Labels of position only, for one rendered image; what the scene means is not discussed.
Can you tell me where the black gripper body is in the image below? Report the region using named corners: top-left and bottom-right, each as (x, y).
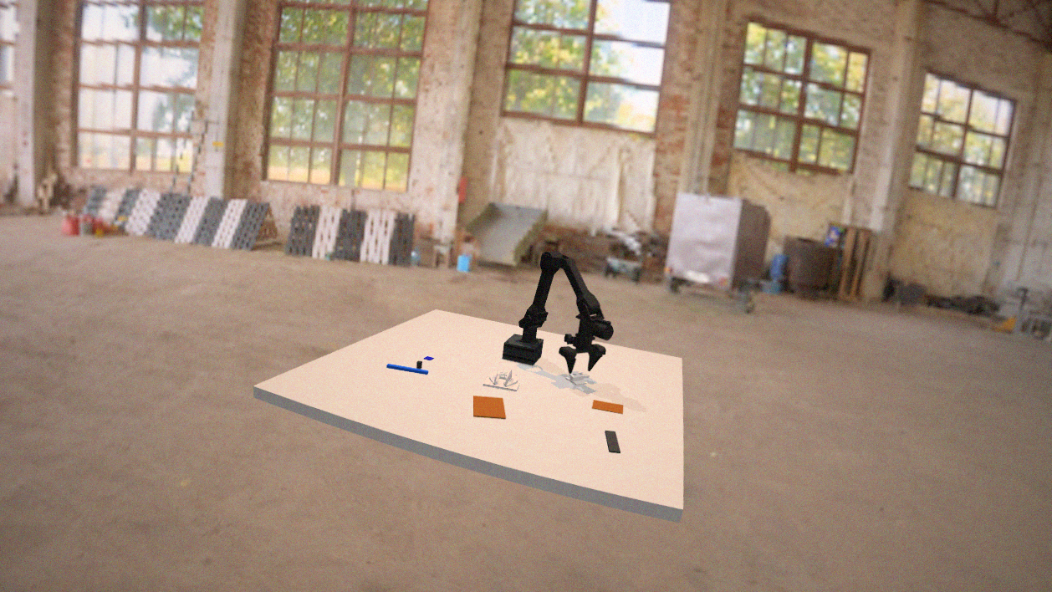
top-left (559, 332), bottom-right (606, 359)

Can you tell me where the blue flat bar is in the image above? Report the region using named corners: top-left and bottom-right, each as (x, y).
top-left (386, 364), bottom-right (429, 375)

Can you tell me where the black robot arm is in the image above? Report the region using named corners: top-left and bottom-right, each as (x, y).
top-left (518, 251), bottom-right (614, 344)

